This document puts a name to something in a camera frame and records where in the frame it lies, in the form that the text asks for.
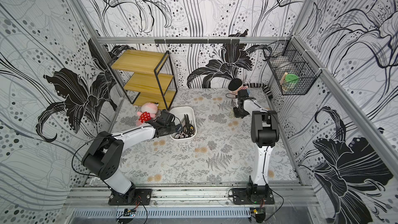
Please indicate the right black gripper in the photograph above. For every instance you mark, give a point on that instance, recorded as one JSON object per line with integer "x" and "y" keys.
{"x": 238, "y": 110}

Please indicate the black handled scissors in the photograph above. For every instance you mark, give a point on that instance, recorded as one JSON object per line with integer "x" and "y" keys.
{"x": 188, "y": 128}

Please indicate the green lid in basket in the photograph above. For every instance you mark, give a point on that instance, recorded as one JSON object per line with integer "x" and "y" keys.
{"x": 291, "y": 79}

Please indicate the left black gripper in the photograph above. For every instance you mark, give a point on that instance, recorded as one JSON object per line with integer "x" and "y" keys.
{"x": 173, "y": 125}

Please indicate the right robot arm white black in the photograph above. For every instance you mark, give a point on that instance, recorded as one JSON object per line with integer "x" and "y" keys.
{"x": 264, "y": 134}

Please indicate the white plastic storage box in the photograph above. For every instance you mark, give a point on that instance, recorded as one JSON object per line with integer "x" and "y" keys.
{"x": 179, "y": 112}

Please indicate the striped plush tail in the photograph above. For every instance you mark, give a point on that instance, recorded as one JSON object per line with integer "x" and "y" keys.
{"x": 265, "y": 88}

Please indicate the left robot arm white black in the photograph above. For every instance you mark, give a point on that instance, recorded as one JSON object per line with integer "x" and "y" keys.
{"x": 104, "y": 154}

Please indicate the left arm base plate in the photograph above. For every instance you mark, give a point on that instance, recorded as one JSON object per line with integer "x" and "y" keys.
{"x": 134, "y": 196}

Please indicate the pink plush pig toy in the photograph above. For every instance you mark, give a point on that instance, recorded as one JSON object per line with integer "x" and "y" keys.
{"x": 148, "y": 112}

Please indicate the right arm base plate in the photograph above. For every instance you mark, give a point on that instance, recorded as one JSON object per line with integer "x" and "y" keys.
{"x": 241, "y": 196}

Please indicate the wooden three tier shelf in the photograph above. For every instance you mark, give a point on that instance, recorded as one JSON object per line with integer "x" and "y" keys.
{"x": 153, "y": 77}

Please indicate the black wire basket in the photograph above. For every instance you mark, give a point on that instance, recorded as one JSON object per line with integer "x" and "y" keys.
{"x": 288, "y": 57}

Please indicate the floral table mat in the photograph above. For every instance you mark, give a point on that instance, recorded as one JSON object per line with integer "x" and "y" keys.
{"x": 221, "y": 152}

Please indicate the small circuit board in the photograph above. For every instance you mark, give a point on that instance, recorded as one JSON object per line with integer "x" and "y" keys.
{"x": 130, "y": 213}

